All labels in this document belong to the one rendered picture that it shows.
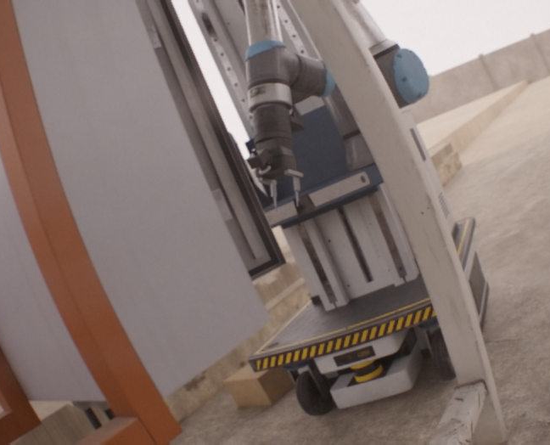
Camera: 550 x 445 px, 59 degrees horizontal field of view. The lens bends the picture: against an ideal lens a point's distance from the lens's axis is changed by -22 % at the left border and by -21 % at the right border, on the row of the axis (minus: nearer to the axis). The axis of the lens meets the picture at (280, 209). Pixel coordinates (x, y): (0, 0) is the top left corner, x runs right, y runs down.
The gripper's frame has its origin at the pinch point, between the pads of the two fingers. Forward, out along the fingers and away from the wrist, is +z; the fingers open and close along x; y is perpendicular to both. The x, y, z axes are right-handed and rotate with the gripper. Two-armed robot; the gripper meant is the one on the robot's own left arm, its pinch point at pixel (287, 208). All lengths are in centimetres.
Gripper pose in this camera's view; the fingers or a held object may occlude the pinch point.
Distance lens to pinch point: 120.5
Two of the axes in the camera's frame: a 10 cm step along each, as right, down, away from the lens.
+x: 8.0, -2.0, -5.7
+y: -6.0, -1.3, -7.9
